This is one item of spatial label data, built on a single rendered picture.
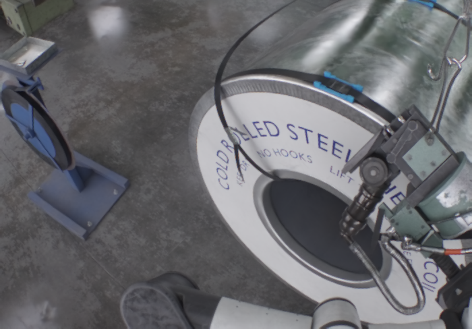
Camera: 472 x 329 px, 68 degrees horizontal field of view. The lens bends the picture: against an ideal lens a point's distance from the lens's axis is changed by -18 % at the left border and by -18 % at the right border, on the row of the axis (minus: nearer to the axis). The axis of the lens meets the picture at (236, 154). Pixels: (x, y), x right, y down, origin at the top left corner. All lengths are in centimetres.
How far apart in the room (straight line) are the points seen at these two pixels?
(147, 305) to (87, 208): 205
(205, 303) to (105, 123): 261
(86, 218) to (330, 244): 152
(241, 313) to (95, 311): 173
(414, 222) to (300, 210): 92
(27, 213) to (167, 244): 106
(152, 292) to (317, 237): 116
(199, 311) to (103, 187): 213
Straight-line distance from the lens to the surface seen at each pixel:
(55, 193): 282
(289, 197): 162
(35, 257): 262
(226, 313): 60
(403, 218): 81
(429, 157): 76
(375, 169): 80
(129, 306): 62
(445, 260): 87
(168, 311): 60
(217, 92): 122
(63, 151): 213
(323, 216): 172
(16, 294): 258
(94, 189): 271
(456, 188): 76
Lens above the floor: 198
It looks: 48 degrees down
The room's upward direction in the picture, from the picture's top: 6 degrees counter-clockwise
